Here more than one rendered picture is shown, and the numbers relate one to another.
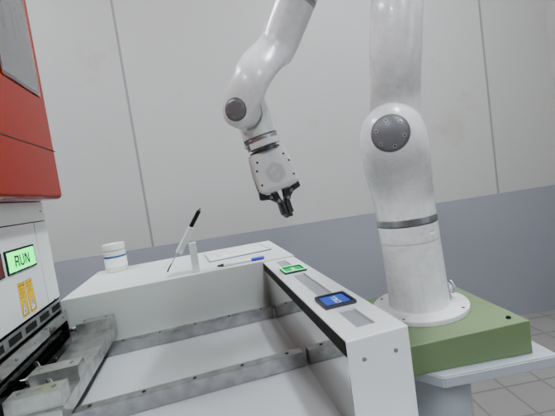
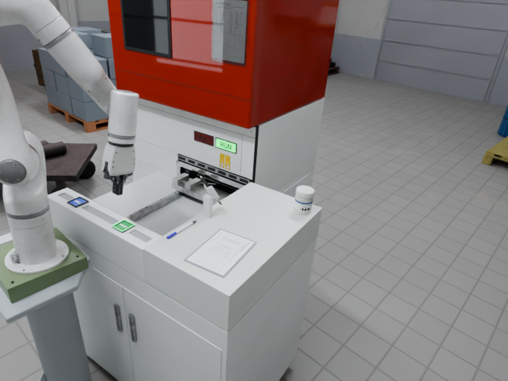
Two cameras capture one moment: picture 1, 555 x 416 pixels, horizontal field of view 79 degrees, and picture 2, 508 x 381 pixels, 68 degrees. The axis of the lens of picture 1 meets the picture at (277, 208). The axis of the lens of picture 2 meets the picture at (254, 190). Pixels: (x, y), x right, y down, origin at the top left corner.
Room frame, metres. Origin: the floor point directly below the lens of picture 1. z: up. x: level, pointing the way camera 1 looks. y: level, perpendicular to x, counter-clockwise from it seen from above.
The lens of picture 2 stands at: (1.91, -0.47, 1.72)
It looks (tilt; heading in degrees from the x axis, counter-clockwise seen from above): 28 degrees down; 135
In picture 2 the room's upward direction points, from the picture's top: 4 degrees clockwise
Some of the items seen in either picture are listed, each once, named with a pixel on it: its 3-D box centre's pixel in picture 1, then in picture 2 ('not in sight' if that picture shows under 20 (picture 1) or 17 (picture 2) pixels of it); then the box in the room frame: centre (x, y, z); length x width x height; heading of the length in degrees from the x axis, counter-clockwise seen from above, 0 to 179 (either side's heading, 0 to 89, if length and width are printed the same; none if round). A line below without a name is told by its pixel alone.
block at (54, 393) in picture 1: (37, 398); (181, 178); (0.52, 0.42, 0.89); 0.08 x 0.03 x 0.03; 103
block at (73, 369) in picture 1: (58, 372); (193, 184); (0.59, 0.44, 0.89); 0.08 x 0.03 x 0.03; 103
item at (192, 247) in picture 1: (187, 249); (210, 198); (0.95, 0.27, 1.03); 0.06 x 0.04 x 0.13; 103
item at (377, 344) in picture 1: (314, 314); (103, 230); (0.70, -0.05, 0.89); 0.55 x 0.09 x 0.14; 13
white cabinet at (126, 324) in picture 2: not in sight; (182, 302); (0.78, 0.24, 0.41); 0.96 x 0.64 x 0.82; 13
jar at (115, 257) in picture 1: (115, 257); (303, 199); (1.14, 0.58, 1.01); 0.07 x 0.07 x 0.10
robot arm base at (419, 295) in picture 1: (413, 265); (33, 233); (0.70, -0.27, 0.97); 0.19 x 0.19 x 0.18
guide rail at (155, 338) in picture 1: (178, 333); not in sight; (0.84, 0.30, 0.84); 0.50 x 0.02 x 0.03; 103
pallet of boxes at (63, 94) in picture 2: not in sight; (88, 76); (-3.32, 1.47, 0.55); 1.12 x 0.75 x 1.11; 5
